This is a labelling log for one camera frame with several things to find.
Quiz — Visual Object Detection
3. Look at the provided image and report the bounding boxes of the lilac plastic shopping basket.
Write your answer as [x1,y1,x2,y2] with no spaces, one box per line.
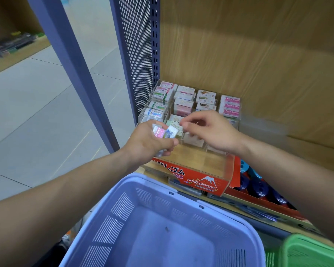
[58,172,266,267]

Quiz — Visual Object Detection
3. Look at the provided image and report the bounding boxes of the blue metal shelf post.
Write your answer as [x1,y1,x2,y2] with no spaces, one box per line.
[26,0,121,154]

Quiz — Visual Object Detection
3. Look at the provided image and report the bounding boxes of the clear shelf label strip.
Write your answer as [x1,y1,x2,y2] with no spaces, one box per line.
[167,178,280,223]

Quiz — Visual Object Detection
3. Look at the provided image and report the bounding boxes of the green plastic shopping basket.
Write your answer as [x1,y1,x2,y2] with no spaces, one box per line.
[264,233,334,267]

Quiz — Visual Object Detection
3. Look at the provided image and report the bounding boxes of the stacks of boxed erasers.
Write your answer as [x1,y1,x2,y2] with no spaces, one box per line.
[141,81,241,148]

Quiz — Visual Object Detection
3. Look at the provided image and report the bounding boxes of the person's left forearm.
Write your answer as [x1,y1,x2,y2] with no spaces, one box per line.
[0,146,135,267]

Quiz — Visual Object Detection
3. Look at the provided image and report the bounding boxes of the clear display box, red front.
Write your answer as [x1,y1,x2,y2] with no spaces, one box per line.
[137,80,242,197]

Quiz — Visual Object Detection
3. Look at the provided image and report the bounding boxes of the person's right hand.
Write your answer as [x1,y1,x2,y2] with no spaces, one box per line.
[179,110,247,156]

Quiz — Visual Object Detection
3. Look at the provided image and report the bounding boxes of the person's right forearm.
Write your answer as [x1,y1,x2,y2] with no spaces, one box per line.
[239,133,334,251]

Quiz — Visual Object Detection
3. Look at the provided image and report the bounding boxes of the wooden shelf with pens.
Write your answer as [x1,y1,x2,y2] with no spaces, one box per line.
[0,0,51,79]

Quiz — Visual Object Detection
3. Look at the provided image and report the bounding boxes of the red cardboard display tray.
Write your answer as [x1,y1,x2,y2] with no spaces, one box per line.
[225,156,307,221]

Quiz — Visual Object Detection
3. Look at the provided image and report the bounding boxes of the row of packaged pens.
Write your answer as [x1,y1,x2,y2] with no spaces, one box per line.
[0,31,46,63]

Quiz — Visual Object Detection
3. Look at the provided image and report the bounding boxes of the wooden shelf unit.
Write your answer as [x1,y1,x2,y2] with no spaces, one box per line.
[136,0,334,249]

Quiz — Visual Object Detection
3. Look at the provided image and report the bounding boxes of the person's left hand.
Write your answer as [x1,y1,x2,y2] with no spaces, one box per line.
[124,119,182,165]

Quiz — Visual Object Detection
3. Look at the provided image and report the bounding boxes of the white and blue eraser packet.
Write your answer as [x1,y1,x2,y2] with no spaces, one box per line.
[164,125,179,139]

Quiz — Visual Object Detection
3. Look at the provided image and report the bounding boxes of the row of blue sharpeners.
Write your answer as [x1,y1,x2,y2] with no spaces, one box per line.
[239,160,290,205]

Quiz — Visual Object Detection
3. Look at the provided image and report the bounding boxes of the blue perforated metal shelf panel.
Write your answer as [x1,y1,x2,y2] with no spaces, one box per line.
[109,0,161,126]

